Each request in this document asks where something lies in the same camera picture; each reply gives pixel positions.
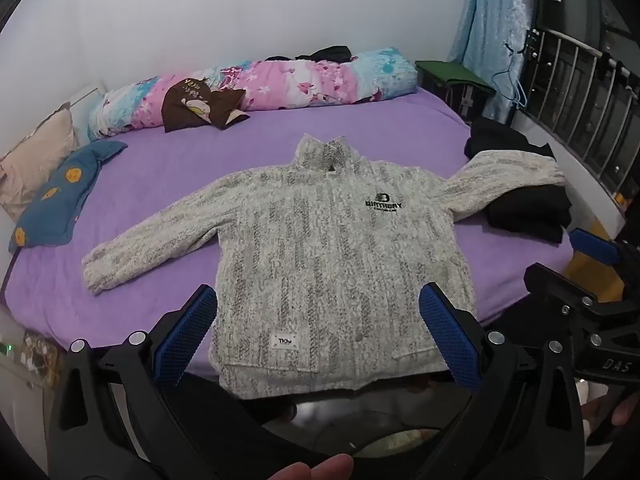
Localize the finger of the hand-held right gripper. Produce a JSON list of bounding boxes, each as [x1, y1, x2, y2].
[[524, 261, 603, 318], [569, 227, 640, 273]]

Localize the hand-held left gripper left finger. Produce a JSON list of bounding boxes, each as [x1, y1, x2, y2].
[[47, 284, 321, 480]]

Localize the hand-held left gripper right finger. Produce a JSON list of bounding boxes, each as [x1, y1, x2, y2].
[[360, 282, 586, 480]]

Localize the grey patterned fleece jacket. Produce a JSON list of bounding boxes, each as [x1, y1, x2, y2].
[[81, 133, 566, 401]]

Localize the folded black clothes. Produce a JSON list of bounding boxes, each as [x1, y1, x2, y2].
[[485, 182, 573, 246]]

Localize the black clothes on quilt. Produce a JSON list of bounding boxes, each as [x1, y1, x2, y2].
[[265, 46, 353, 64]]

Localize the person's right hand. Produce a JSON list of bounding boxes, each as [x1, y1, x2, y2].
[[575, 380, 640, 448]]

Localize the person's left hand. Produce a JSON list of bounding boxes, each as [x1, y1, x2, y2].
[[270, 454, 354, 480]]

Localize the crumpled black garment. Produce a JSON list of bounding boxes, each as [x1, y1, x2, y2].
[[464, 117, 556, 161]]

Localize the bed with purple sheet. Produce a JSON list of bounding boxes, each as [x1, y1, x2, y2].
[[0, 85, 576, 361]]

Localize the blue flower print pillow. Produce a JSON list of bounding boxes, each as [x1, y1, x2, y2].
[[8, 140, 128, 253]]

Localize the black storage crate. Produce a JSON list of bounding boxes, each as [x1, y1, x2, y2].
[[417, 80, 483, 121]]

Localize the metal bed railing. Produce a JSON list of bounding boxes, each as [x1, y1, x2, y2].
[[520, 27, 640, 211]]

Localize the brown duck print cushion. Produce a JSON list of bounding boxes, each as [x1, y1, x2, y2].
[[161, 77, 251, 133]]

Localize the green folded bag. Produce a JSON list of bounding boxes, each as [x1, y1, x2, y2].
[[415, 60, 493, 86]]

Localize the beige pillow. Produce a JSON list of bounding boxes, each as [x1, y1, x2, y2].
[[0, 102, 78, 221]]

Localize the light blue curtain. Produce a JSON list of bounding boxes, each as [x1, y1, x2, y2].
[[447, 0, 536, 123]]

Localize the white headboard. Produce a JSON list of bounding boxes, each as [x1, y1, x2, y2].
[[67, 82, 108, 111]]

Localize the rolled floral quilt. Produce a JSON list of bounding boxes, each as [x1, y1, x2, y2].
[[87, 47, 418, 141]]

